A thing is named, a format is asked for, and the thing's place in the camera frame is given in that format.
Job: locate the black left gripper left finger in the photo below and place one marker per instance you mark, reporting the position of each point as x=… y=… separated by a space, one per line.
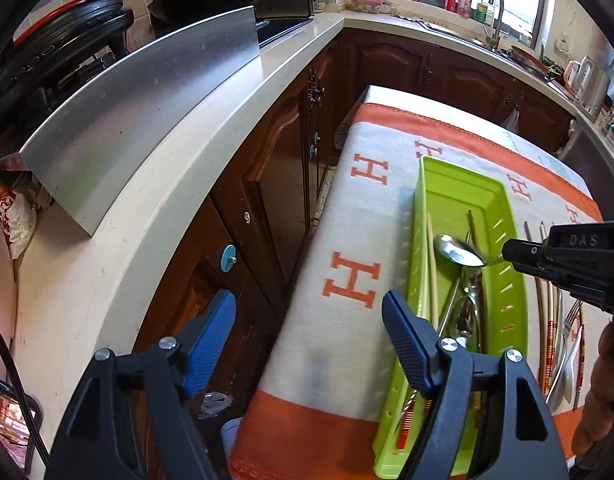
x=97 y=437

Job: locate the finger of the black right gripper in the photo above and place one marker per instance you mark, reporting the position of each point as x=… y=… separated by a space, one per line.
x=526 y=257

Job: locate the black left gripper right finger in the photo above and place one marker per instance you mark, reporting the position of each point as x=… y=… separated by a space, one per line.
x=517 y=439

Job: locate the light bamboo chopstick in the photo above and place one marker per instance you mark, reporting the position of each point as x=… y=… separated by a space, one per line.
x=541 y=320
x=549 y=351

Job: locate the large steel spoon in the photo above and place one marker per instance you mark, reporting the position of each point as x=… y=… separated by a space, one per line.
x=462 y=253

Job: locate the light wooden chopstick red end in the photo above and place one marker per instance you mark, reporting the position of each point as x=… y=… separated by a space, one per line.
x=406 y=414

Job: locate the small steel spoon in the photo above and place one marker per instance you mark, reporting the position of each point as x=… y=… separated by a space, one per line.
x=463 y=323
x=459 y=289

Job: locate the white ceramic soup spoon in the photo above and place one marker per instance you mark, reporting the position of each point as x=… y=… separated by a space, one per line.
x=564 y=386

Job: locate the chrome kitchen faucet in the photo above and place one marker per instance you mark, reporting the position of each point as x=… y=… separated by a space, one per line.
x=498 y=8

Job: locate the dark wooden kitchen cabinets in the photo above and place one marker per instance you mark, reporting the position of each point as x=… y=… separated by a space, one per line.
x=254 y=230

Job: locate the person's right hand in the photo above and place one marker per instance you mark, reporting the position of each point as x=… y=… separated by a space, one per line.
x=598 y=417

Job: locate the lime green plastic utensil tray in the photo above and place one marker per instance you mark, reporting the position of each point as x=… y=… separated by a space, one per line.
x=485 y=309

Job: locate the white orange H-pattern cloth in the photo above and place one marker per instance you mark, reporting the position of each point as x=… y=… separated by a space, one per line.
x=328 y=405

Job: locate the white electric kettle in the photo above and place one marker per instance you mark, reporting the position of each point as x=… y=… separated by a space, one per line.
x=588 y=83

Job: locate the steel splash guard panel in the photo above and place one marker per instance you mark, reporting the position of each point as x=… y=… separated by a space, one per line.
x=86 y=152

